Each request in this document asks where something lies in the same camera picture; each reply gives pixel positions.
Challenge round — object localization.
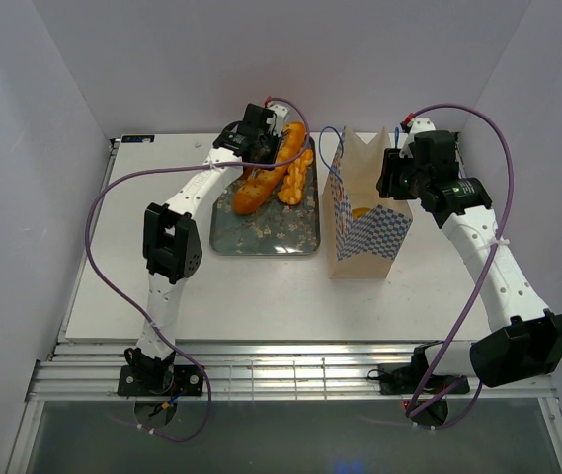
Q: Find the long baguette bread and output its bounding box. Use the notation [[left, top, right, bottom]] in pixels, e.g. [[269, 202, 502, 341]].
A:
[[232, 121, 307, 215]]

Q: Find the ring donut bread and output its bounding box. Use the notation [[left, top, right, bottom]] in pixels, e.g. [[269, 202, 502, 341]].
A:
[[352, 207, 371, 220]]

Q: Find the blue checkered paper bag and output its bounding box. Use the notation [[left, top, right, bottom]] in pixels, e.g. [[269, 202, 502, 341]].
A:
[[321, 127, 413, 279]]

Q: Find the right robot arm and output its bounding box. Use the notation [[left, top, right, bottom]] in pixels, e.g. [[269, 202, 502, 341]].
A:
[[377, 118, 562, 392]]

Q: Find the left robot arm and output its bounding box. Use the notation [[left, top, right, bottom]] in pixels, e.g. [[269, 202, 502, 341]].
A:
[[124, 102, 289, 395]]

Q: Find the twisted orange pastry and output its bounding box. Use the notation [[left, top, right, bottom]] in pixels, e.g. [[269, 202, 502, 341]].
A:
[[278, 149, 313, 205]]

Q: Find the metal baking tray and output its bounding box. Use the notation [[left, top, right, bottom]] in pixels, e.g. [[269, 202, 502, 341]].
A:
[[209, 164, 320, 257]]

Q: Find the left logo sticker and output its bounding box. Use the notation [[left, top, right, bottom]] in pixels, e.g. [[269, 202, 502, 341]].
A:
[[120, 134, 155, 143]]

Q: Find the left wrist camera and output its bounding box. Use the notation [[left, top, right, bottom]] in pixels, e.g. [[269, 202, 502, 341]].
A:
[[264, 97, 289, 137]]

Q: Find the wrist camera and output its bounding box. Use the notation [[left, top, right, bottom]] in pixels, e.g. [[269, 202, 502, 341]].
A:
[[264, 97, 289, 137], [400, 114, 436, 151]]

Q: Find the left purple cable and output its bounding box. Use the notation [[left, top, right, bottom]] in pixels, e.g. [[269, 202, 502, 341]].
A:
[[85, 96, 311, 442]]

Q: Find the purple cable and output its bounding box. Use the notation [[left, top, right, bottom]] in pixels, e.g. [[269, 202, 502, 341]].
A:
[[359, 103, 514, 431], [85, 96, 311, 442]]

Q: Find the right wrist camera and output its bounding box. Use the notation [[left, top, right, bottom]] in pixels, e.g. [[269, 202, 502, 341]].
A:
[[400, 114, 436, 151]]

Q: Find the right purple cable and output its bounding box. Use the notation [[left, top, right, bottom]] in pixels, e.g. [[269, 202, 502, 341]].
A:
[[359, 103, 514, 431]]

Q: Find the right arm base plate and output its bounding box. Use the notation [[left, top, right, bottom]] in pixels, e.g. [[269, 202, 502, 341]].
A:
[[366, 363, 470, 395]]

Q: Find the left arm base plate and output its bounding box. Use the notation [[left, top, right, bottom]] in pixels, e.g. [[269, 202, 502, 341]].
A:
[[117, 365, 204, 397]]

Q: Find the aluminium frame rail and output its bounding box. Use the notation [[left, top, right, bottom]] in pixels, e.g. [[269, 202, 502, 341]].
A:
[[26, 340, 558, 402]]

